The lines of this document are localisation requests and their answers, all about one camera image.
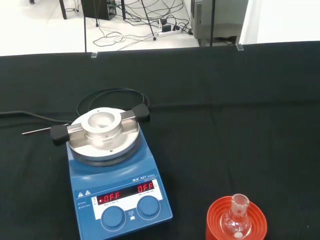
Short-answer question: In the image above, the white power strip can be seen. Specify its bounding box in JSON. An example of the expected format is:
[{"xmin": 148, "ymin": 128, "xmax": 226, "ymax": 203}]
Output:
[{"xmin": 157, "ymin": 26, "xmax": 181, "ymax": 38}]

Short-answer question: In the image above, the heater with blue base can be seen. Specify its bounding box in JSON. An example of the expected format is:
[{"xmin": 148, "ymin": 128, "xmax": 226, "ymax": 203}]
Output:
[{"xmin": 49, "ymin": 103, "xmax": 174, "ymax": 240}]

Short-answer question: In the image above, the thick black heater cable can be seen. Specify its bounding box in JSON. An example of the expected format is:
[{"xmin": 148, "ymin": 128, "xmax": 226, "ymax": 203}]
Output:
[{"xmin": 0, "ymin": 110, "xmax": 74, "ymax": 125}]

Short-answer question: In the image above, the thin metal probe rod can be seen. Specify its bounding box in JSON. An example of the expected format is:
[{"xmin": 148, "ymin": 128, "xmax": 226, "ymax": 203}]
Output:
[{"xmin": 21, "ymin": 122, "xmax": 73, "ymax": 135}]

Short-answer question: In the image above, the black tripod leg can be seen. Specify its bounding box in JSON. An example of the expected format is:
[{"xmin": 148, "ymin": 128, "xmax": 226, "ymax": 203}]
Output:
[{"xmin": 139, "ymin": 0, "xmax": 158, "ymax": 42}]

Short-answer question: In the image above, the thin black looped cable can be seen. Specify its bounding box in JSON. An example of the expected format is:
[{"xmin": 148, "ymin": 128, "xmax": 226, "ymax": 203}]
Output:
[{"xmin": 76, "ymin": 87, "xmax": 150, "ymax": 118}]

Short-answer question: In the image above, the black computer case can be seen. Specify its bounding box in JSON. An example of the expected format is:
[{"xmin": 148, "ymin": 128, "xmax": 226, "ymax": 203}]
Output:
[{"xmin": 81, "ymin": 0, "xmax": 113, "ymax": 21}]

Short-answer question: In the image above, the black bench cloth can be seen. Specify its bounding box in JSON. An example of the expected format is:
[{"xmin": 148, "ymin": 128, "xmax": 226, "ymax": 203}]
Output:
[{"xmin": 0, "ymin": 40, "xmax": 320, "ymax": 240}]

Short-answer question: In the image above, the black table leg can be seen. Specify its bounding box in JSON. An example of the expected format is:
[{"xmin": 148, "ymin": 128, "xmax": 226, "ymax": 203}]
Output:
[{"xmin": 59, "ymin": 0, "xmax": 68, "ymax": 20}]

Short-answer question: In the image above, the black stand pole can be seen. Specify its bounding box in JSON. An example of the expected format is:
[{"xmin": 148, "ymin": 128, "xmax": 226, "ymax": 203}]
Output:
[
  {"xmin": 209, "ymin": 0, "xmax": 216, "ymax": 48},
  {"xmin": 83, "ymin": 14, "xmax": 88, "ymax": 53}
]

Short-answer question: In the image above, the grey cabinet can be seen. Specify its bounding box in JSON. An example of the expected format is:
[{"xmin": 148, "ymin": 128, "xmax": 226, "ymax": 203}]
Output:
[{"xmin": 190, "ymin": 0, "xmax": 250, "ymax": 47}]

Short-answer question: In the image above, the white floor cable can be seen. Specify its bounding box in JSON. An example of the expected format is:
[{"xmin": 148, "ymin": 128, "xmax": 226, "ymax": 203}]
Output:
[{"xmin": 93, "ymin": 29, "xmax": 161, "ymax": 49}]

